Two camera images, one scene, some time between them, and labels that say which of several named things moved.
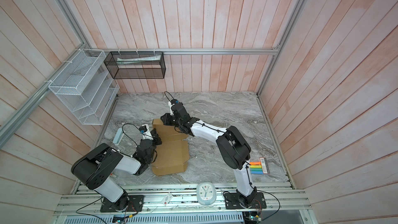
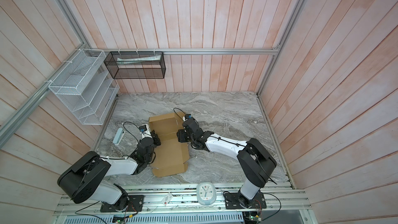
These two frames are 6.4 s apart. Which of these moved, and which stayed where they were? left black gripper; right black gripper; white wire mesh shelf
Moved: right black gripper
Stayed: left black gripper; white wire mesh shelf
